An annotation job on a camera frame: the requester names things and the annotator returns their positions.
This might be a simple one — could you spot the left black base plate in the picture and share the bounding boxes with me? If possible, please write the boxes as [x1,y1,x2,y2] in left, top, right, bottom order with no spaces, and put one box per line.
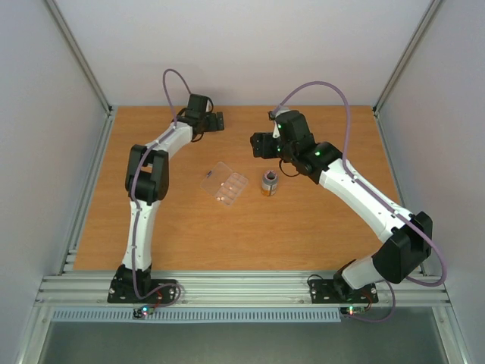
[107,267,181,306]

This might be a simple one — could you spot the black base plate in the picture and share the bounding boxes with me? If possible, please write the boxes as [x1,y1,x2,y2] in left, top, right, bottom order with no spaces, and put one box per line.
[107,267,181,306]
[307,275,379,305]

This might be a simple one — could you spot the aluminium corner post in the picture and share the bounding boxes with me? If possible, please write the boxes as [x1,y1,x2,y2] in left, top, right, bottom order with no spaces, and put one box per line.
[43,0,113,115]
[372,0,445,117]

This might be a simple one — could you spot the aluminium front frame rail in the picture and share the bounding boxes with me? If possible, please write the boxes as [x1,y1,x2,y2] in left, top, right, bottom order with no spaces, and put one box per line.
[35,270,451,308]

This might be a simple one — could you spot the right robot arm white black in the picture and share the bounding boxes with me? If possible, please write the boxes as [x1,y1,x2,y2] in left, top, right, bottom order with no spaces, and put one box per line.
[250,110,433,302]

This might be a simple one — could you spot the orange pill bottle grey cap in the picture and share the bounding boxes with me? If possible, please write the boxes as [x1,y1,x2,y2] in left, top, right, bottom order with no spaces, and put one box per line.
[261,170,278,196]

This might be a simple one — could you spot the small pills in organizer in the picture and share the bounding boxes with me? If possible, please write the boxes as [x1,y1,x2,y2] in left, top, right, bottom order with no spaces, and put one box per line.
[216,184,236,205]

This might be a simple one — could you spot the left small circuit board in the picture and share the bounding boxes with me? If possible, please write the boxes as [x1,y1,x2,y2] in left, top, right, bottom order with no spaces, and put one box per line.
[133,305,155,319]

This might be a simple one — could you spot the clear plastic pill organizer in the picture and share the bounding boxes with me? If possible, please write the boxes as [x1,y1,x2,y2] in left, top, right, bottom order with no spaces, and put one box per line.
[200,162,249,206]

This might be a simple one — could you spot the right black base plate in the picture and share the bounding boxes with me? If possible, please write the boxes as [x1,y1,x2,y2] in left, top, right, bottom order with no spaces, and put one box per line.
[307,275,379,305]

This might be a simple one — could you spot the left aluminium corner post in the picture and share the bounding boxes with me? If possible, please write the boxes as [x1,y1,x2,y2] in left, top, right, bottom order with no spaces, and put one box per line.
[43,0,113,115]

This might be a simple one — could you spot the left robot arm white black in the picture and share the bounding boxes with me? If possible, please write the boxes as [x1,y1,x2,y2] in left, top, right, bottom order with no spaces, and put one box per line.
[108,93,224,306]

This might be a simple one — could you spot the grey slotted cable duct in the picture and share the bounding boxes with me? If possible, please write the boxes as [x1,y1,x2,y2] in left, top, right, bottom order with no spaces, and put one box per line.
[52,307,341,324]

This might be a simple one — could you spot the right aluminium corner post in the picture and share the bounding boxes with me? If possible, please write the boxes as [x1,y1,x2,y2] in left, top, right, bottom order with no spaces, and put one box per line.
[372,0,445,117]

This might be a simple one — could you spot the right small circuit board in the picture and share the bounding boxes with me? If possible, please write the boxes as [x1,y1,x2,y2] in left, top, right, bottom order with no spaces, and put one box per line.
[340,305,371,316]

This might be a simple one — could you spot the small circuit board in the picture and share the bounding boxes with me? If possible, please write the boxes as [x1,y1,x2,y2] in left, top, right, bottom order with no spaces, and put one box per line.
[133,305,155,319]
[340,305,371,316]

